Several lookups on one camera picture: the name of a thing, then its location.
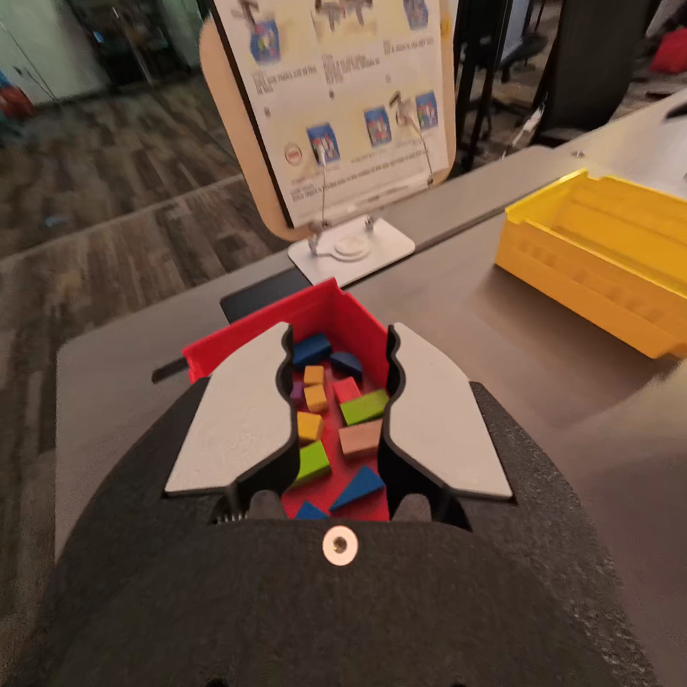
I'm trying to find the instruction sheet stand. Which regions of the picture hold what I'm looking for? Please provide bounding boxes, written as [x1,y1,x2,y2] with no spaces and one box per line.
[199,0,457,288]

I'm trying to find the yellow plastic bin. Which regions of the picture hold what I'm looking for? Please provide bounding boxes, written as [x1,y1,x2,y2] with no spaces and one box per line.
[494,169,687,359]

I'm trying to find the red canister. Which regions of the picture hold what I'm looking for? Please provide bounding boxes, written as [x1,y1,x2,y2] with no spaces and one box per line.
[0,86,33,121]

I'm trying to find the natural wooden rectangular block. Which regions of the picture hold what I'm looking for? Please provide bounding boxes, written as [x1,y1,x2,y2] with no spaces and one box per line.
[338,419,383,457]

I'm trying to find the black office chair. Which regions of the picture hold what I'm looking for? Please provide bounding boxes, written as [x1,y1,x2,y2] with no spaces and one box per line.
[531,0,661,146]

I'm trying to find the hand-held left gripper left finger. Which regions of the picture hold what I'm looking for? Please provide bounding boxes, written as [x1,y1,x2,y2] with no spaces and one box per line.
[164,322,300,515]

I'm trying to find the blue wooden cube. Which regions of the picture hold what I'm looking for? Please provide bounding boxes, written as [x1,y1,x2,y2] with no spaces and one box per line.
[329,466,386,512]

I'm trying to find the red storage box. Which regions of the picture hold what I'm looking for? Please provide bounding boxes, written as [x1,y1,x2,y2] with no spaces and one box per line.
[651,29,687,76]

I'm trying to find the green rectangular wooden block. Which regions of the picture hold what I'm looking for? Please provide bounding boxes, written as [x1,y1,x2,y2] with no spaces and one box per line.
[292,440,332,488]
[340,389,390,426]

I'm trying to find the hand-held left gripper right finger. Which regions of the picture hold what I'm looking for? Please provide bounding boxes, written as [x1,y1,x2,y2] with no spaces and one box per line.
[378,322,514,524]

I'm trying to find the red plastic bin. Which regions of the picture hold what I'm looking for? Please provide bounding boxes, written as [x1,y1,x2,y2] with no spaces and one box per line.
[181,277,391,522]

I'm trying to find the blue rectangular wooden block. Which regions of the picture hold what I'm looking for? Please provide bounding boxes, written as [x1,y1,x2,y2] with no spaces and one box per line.
[292,333,333,371]

